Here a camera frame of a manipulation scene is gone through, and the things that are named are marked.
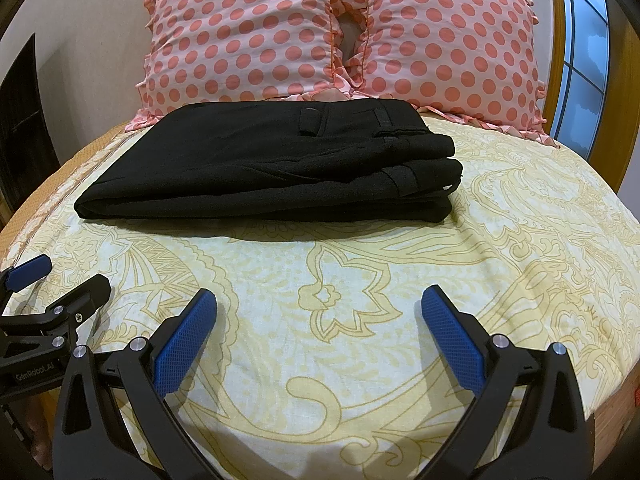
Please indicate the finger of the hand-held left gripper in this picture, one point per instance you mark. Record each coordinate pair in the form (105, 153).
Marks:
(30, 270)
(90, 295)

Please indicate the wooden framed glass window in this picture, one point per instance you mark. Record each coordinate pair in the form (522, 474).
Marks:
(585, 35)

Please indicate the wooden bed frame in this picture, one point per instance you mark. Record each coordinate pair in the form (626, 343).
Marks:
(615, 410)

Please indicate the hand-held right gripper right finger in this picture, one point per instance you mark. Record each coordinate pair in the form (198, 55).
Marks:
(450, 340)

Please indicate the yellow patterned bed sheet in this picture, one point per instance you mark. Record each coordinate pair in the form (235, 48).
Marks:
(350, 335)

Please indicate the pink polka dot pillow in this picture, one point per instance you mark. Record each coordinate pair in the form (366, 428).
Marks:
(450, 45)
(235, 35)

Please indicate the black pants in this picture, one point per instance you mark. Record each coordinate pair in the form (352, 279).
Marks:
(250, 170)

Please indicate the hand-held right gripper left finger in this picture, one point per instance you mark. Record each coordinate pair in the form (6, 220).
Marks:
(185, 340)

